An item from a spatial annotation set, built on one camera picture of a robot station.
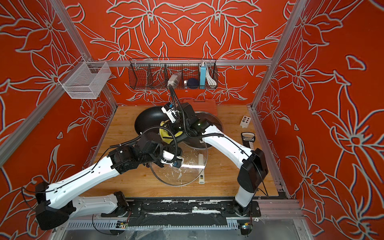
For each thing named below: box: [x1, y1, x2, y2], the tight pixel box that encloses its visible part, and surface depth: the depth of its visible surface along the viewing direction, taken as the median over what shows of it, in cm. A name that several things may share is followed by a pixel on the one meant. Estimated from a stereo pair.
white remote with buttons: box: [240, 115, 252, 129], surface depth 108 cm
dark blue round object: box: [187, 78, 200, 89], surface depth 97 cm
